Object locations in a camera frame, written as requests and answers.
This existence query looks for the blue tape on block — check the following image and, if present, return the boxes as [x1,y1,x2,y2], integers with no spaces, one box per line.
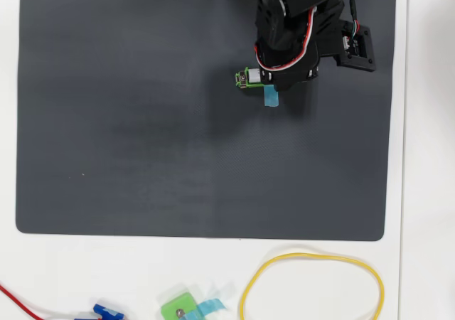
[184,297,228,320]

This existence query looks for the yellow rubber band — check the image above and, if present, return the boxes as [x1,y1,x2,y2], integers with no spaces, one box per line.
[240,251,386,320]

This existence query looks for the blue wire connector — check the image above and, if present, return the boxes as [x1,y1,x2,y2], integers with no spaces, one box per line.
[73,304,126,320]

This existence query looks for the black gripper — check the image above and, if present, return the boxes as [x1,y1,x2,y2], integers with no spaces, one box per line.
[255,36,321,91]

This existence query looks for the thin red wire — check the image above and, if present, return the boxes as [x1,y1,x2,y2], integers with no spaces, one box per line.
[0,283,46,320]

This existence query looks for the dark grey textured mat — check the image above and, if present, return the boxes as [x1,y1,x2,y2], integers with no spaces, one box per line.
[15,0,397,242]

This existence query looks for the blue tape strip on holder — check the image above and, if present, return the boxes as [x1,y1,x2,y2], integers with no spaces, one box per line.
[263,84,280,107]

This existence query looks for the red white black servo cable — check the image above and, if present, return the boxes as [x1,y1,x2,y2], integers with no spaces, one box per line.
[254,6,319,73]

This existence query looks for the small green printed block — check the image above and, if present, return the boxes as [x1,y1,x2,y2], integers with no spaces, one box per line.
[160,291,200,320]

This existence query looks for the black camera cable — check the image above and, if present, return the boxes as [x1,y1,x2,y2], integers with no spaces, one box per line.
[345,0,362,39]

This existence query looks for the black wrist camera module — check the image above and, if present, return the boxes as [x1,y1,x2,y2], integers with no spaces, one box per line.
[336,21,377,74]

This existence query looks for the green battery holder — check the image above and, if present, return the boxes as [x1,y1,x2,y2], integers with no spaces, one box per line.
[235,67,274,90]

